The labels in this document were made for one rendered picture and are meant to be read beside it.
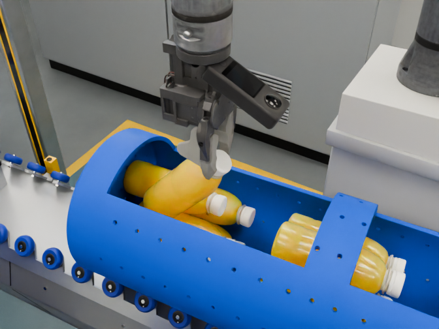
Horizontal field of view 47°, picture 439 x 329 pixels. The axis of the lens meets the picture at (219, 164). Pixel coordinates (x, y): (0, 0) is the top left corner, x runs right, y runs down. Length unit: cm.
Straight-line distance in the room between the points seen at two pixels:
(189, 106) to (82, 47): 268
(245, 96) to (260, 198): 39
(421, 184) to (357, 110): 20
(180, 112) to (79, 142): 229
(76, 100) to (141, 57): 57
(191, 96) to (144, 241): 26
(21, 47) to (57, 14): 192
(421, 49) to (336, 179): 33
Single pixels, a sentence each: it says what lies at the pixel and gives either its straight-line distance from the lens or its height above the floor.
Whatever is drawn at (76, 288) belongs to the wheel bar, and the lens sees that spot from 109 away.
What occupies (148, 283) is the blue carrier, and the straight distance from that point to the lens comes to 85.
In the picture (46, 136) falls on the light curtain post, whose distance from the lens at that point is 162.
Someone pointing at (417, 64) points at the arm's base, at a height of 129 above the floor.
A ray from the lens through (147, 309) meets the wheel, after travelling 99.
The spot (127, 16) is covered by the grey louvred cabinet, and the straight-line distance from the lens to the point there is 296.
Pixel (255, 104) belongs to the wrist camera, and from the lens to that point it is 64.
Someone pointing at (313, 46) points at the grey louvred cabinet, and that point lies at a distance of 241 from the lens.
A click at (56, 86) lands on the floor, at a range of 353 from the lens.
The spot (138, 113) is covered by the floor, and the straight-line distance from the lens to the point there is 314.
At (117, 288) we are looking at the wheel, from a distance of 101.
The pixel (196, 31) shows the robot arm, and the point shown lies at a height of 151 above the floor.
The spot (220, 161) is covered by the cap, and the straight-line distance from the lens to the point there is 76.
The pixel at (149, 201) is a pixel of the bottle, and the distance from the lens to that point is 87.
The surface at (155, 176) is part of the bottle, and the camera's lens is 95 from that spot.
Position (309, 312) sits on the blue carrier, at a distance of 74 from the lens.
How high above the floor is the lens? 178
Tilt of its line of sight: 41 degrees down
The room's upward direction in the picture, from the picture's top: straight up
